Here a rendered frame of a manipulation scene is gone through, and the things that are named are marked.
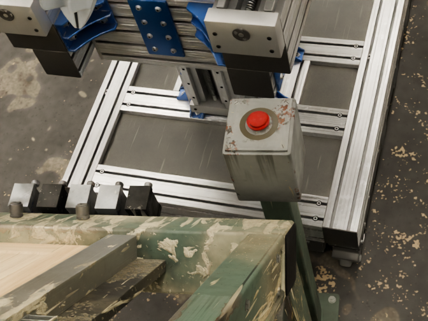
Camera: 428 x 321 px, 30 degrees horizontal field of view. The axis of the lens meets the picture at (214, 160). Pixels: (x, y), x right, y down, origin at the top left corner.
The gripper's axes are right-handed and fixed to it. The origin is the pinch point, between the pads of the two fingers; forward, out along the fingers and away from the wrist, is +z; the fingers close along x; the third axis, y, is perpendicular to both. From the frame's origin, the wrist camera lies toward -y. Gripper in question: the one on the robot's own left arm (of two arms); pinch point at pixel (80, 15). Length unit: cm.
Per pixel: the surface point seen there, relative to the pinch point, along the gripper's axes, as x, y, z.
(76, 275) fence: -0.5, 9.9, 34.2
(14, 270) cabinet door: -14.9, 5.1, 41.2
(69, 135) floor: -80, -113, 99
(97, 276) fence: -0.9, 4.2, 39.3
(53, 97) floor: -92, -126, 93
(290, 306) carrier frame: 22, -20, 61
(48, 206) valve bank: -30, -26, 55
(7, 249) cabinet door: -23, -4, 47
